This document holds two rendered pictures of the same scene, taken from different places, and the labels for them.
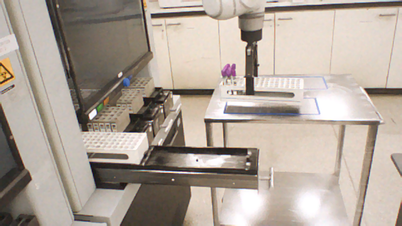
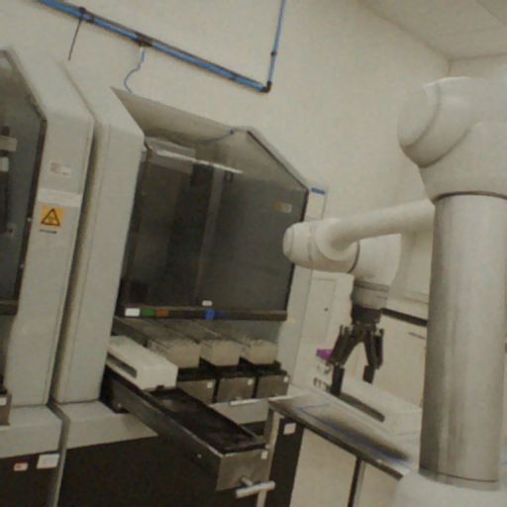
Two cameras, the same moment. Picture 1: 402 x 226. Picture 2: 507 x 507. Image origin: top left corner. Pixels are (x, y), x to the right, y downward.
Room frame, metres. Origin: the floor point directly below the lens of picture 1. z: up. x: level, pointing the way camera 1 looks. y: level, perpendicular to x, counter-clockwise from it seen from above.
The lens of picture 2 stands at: (-0.15, -0.76, 1.27)
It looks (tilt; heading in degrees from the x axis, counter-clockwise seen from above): 3 degrees down; 35
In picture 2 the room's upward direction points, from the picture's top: 10 degrees clockwise
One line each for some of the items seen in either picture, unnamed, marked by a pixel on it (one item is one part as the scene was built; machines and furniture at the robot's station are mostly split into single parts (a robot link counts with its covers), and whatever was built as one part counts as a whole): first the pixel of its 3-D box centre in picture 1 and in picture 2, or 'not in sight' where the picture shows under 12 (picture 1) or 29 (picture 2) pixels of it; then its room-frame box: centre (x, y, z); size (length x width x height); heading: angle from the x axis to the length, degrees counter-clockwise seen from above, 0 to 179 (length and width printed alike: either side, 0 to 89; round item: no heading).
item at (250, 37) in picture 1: (251, 41); (363, 323); (1.14, -0.21, 1.07); 0.08 x 0.07 x 0.09; 161
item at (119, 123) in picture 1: (120, 121); (181, 355); (1.06, 0.27, 0.85); 0.12 x 0.02 x 0.06; 167
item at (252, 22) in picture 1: (250, 21); (369, 294); (1.14, -0.21, 1.14); 0.09 x 0.09 x 0.06
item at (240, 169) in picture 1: (155, 164); (162, 406); (0.87, 0.15, 0.78); 0.73 x 0.14 x 0.09; 77
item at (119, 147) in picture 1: (99, 148); (131, 361); (0.91, 0.32, 0.83); 0.30 x 0.10 x 0.06; 77
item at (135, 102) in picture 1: (135, 103); (223, 354); (1.20, 0.24, 0.85); 0.12 x 0.02 x 0.06; 166
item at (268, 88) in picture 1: (261, 90); (359, 400); (1.13, -0.24, 0.89); 0.30 x 0.10 x 0.06; 71
